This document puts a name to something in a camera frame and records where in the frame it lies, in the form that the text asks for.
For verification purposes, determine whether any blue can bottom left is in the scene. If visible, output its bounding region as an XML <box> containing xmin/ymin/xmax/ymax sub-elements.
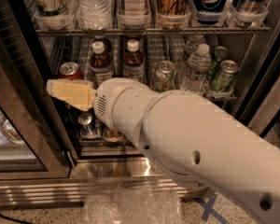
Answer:
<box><xmin>78</xmin><ymin>112</ymin><xmax>97</xmax><ymax>136</ymax></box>

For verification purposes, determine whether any clear water bottle shelf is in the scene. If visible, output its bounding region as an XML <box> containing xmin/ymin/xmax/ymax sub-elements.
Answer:
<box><xmin>181</xmin><ymin>44</ymin><xmax>212</xmax><ymax>93</ymax></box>
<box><xmin>76</xmin><ymin>0</ymin><xmax>111</xmax><ymax>30</ymax></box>

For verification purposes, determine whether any rear tea bottle left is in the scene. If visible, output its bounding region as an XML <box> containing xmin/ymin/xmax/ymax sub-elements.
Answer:
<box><xmin>94</xmin><ymin>35</ymin><xmax>113</xmax><ymax>55</ymax></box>

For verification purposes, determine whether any blue silver energy can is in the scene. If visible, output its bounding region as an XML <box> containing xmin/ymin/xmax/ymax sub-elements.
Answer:
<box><xmin>231</xmin><ymin>0</ymin><xmax>265</xmax><ymax>28</ymax></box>

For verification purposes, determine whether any brown tea bottle white cap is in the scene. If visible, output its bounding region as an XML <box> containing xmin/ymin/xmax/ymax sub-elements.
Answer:
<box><xmin>123</xmin><ymin>39</ymin><xmax>145</xmax><ymax>83</ymax></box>

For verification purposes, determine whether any red Coca-Cola can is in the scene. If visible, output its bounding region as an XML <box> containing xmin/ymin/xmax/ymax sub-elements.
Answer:
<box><xmin>59</xmin><ymin>62</ymin><xmax>83</xmax><ymax>80</ymax></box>

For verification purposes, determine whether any green can rear right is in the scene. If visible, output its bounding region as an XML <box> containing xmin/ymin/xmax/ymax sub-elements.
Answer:
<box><xmin>206</xmin><ymin>46</ymin><xmax>229</xmax><ymax>80</ymax></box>

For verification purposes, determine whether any stainless steel fridge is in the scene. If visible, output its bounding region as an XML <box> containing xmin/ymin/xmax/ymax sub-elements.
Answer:
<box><xmin>0</xmin><ymin>0</ymin><xmax>280</xmax><ymax>207</ymax></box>

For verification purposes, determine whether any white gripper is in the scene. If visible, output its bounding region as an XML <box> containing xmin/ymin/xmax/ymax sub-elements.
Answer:
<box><xmin>47</xmin><ymin>77</ymin><xmax>153</xmax><ymax>134</ymax></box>

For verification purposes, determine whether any clear plastic bag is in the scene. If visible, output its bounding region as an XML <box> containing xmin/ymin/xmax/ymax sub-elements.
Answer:
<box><xmin>80</xmin><ymin>187</ymin><xmax>183</xmax><ymax>224</ymax></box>

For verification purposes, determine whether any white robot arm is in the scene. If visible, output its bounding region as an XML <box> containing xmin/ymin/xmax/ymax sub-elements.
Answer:
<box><xmin>47</xmin><ymin>77</ymin><xmax>280</xmax><ymax>224</ymax></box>

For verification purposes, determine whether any black cable on floor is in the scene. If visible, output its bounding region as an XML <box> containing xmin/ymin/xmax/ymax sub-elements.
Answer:
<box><xmin>0</xmin><ymin>206</ymin><xmax>34</xmax><ymax>224</ymax></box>

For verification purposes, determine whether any brown tea bottle left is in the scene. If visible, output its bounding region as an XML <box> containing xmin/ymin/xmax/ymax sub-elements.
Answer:
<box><xmin>90</xmin><ymin>41</ymin><xmax>114</xmax><ymax>87</ymax></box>

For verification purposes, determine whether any tall white green can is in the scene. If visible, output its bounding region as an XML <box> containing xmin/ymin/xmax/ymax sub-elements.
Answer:
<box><xmin>35</xmin><ymin>0</ymin><xmax>67</xmax><ymax>17</ymax></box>

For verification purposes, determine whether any rear water bottle middle shelf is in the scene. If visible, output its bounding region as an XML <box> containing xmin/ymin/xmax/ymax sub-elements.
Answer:
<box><xmin>183</xmin><ymin>35</ymin><xmax>206</xmax><ymax>61</ymax></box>

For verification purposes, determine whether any white green soda can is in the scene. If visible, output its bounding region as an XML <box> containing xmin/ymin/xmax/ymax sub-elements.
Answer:
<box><xmin>153</xmin><ymin>61</ymin><xmax>175</xmax><ymax>92</ymax></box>

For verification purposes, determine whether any clear water bottle top shelf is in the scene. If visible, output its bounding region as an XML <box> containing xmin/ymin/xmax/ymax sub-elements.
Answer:
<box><xmin>76</xmin><ymin>0</ymin><xmax>111</xmax><ymax>30</ymax></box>

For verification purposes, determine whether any blue tape cross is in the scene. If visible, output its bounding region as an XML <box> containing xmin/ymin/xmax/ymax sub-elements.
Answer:
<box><xmin>194</xmin><ymin>194</ymin><xmax>228</xmax><ymax>224</ymax></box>

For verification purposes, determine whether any green can front right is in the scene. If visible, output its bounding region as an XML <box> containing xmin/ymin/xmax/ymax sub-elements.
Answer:
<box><xmin>209</xmin><ymin>60</ymin><xmax>240</xmax><ymax>93</ymax></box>

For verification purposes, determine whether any glass fridge door left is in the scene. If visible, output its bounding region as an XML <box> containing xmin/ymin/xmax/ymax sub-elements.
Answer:
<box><xmin>0</xmin><ymin>21</ymin><xmax>71</xmax><ymax>181</ymax></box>

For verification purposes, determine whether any gold can bottom shelf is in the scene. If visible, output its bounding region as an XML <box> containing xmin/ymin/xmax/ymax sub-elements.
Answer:
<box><xmin>103</xmin><ymin>127</ymin><xmax>122</xmax><ymax>142</ymax></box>

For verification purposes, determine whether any Pepsi bottle top shelf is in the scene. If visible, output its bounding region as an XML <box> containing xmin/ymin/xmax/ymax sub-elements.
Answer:
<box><xmin>193</xmin><ymin>0</ymin><xmax>227</xmax><ymax>24</ymax></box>

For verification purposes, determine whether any clear water bottle middle shelf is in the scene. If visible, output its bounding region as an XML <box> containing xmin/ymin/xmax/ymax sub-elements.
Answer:
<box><xmin>181</xmin><ymin>44</ymin><xmax>212</xmax><ymax>93</ymax></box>

